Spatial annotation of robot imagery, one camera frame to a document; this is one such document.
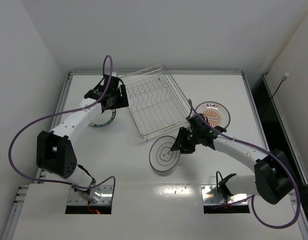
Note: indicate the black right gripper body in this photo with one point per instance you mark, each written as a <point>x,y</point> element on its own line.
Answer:
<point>183,141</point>

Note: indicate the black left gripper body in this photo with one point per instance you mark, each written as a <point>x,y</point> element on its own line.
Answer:
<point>118,97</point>

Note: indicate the black line patterned plate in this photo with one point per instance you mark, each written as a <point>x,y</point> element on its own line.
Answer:
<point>161,158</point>

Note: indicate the green rimmed white plate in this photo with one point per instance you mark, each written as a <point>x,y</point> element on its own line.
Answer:
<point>104,119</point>

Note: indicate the orange patterned white plate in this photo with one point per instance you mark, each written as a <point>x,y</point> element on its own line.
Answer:
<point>216,113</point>

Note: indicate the metal wire dish rack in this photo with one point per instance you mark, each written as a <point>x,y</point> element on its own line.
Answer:
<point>156,102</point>

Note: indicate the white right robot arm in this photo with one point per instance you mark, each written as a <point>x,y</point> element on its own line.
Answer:
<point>268,180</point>

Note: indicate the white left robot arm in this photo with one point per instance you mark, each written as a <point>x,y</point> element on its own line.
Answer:
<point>55,148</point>

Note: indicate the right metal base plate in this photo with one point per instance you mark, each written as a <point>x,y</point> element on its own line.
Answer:
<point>210,197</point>

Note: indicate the metal base plate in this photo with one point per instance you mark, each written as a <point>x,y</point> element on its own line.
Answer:
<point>106,193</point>
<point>210,197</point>

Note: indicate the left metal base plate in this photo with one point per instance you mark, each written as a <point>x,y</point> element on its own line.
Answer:
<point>106,193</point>

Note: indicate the black wall cable white plug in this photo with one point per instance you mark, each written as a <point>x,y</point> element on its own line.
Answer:
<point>283,79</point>

